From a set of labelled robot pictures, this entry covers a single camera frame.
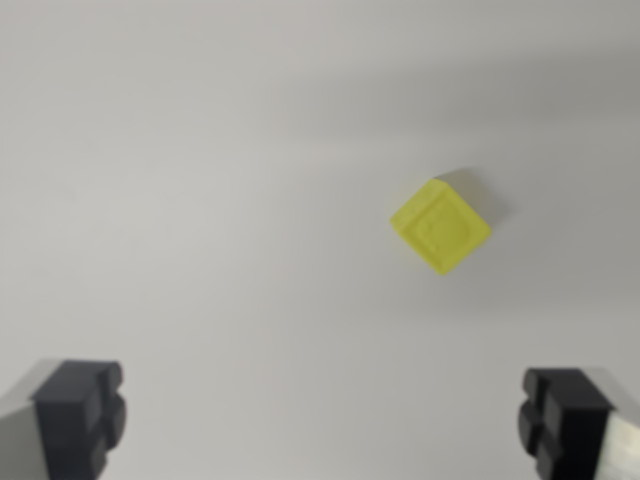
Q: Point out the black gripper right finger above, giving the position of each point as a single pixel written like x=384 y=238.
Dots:
x=575 y=430

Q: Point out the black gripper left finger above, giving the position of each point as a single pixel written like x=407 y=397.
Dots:
x=70 y=425

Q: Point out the yellow cube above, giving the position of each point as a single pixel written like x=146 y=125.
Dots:
x=440 y=227

